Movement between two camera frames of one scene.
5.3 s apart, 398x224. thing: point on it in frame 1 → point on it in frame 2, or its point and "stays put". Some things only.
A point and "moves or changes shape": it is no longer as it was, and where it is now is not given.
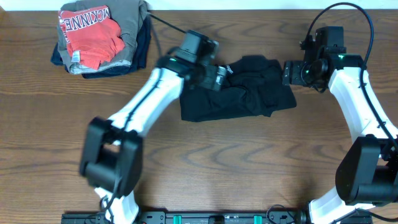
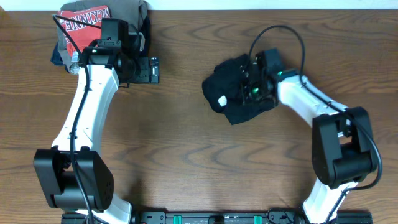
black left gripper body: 201,77 → 138,72
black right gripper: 199,216 stays put
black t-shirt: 254,85 moves or changes shape
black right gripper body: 300,73 → 254,94
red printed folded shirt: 92,35 stays put
